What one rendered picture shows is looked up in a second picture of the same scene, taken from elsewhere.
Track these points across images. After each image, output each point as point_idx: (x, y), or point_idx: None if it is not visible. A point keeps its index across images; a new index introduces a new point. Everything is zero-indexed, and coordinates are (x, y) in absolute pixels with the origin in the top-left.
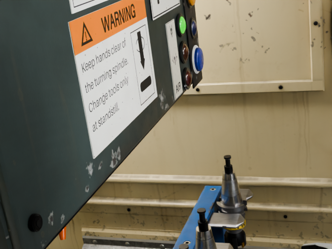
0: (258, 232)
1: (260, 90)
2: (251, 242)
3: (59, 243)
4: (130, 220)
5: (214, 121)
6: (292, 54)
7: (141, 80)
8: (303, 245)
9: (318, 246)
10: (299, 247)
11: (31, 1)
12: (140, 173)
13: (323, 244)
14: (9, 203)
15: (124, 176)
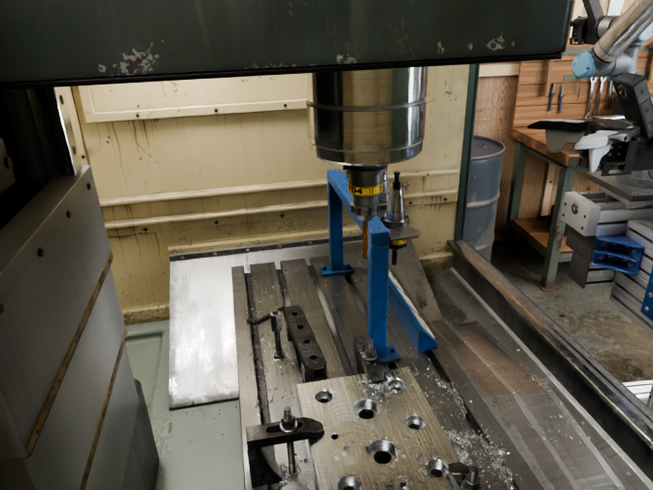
0: (327, 225)
1: None
2: (322, 234)
3: (141, 267)
4: (217, 231)
5: (296, 133)
6: None
7: None
8: (529, 124)
9: (542, 121)
10: (358, 232)
11: None
12: (228, 186)
13: (543, 120)
14: (571, 9)
15: (214, 191)
